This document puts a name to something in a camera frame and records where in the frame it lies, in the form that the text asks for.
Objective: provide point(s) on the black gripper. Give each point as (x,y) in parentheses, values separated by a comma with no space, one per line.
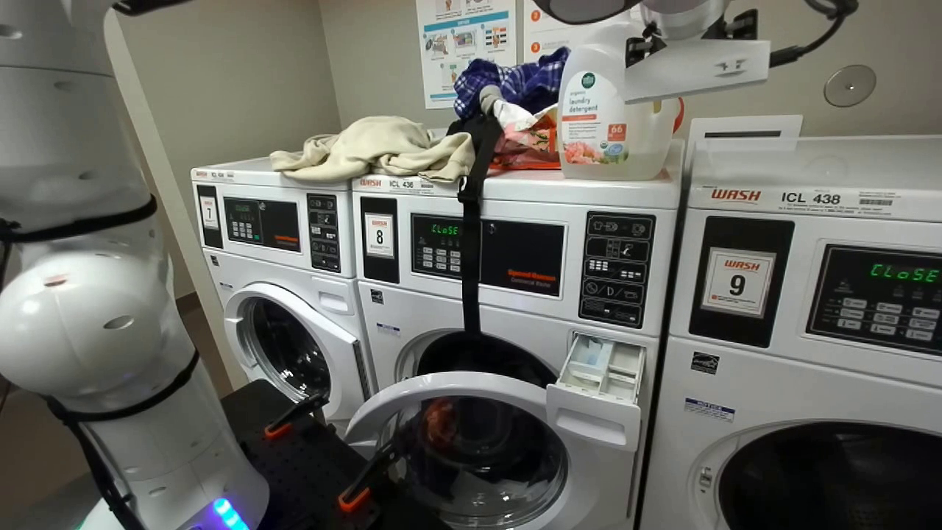
(649,45)

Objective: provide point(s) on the translucent white detergent bottle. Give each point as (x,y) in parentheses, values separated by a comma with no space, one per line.
(597,129)

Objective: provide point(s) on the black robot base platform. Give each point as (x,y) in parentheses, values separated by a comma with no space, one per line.
(294,473)

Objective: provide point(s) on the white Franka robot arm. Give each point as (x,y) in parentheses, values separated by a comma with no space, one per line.
(90,325)

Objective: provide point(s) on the white washing machine numbered 8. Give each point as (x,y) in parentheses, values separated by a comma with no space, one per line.
(393,314)

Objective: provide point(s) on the white detergent drawer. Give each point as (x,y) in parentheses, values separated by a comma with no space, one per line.
(591,418)

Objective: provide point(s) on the white washing machine numbered 9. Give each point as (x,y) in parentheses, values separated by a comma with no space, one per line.
(686,444)

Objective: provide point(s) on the white washing machine unnumbered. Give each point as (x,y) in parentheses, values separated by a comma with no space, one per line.
(282,264)

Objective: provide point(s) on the white poster red wash logo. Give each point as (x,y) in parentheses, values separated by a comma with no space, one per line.
(544,45)

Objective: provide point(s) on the blue patterned laundry bag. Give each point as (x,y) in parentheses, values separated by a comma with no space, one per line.
(518,83)

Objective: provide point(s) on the white card slot box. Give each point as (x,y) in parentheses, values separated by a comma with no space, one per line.
(746,138)

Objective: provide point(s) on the grey white cloth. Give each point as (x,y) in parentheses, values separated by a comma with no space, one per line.
(503,114)

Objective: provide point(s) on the floral patterned cloth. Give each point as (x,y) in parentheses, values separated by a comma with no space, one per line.
(525,148)

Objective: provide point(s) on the white poster blue stripes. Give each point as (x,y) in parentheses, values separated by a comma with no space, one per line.
(452,48)

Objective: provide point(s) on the black panel numbered 9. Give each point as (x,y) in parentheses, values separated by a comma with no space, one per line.
(740,282)

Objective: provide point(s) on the black hanging garment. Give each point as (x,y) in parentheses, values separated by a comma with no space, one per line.
(472,256)

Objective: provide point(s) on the cream cloth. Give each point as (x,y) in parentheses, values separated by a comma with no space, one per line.
(382,142)

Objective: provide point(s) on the black panel numbered 8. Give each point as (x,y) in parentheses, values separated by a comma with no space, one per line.
(378,236)

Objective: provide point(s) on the round glass washer door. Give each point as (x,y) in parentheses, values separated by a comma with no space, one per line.
(441,388)
(340,342)

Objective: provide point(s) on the dark orange laundry pile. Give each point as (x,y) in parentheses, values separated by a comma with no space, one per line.
(441,423)

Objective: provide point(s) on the black clamp orange tip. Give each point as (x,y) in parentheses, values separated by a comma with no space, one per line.
(294,418)
(368,482)

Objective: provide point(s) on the white wrist camera mount plate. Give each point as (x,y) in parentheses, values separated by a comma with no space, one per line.
(696,70)

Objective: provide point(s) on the round grey wall plate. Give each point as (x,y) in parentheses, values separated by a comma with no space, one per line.
(849,86)

